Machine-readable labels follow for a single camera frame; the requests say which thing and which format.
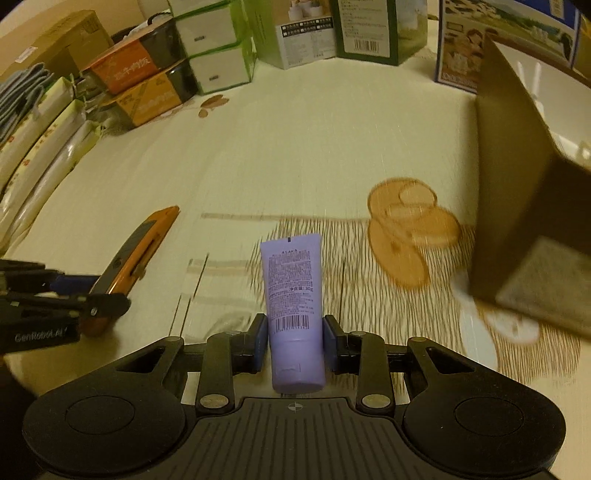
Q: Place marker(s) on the dark green product box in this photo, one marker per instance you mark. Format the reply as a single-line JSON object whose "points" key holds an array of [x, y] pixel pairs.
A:
{"points": [[374, 32]]}

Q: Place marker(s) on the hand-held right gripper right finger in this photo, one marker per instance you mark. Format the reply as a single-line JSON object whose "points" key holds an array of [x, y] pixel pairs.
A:
{"points": [[332, 344]]}

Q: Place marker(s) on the orange black boxes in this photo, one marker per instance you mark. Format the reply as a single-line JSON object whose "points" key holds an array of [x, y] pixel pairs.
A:
{"points": [[129, 64]]}

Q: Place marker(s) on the cream printed tablecloth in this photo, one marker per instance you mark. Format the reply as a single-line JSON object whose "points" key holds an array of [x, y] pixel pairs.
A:
{"points": [[277, 161]]}

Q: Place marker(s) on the orange utility knife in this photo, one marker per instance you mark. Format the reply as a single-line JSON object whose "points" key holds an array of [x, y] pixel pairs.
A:
{"points": [[143, 240]]}

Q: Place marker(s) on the purple cream tube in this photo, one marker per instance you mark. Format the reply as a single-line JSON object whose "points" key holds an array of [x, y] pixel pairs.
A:
{"points": [[291, 286]]}

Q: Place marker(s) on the brown shoe box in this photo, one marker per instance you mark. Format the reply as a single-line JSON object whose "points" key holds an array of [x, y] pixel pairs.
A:
{"points": [[517, 194]]}

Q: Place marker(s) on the blue milk carton box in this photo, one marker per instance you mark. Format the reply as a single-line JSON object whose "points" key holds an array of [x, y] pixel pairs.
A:
{"points": [[466, 50]]}

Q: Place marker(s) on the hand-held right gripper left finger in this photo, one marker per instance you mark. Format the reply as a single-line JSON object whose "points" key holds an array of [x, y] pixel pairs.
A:
{"points": [[257, 344]]}

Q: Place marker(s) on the yellow label instant meal bowl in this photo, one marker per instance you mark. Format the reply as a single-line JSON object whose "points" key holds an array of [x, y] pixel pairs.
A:
{"points": [[147, 99]]}

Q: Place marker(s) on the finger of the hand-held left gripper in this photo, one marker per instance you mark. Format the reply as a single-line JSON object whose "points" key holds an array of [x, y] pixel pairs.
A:
{"points": [[101, 305], [69, 284]]}

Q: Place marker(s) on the brown cardboard box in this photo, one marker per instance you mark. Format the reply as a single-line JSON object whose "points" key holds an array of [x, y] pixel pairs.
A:
{"points": [[46, 46]]}

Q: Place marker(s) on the grey folded cloth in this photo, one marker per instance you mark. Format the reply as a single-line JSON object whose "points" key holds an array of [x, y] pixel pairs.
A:
{"points": [[23, 97]]}

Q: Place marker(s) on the white and green product box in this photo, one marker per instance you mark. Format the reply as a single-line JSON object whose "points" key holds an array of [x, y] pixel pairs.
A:
{"points": [[295, 41]]}

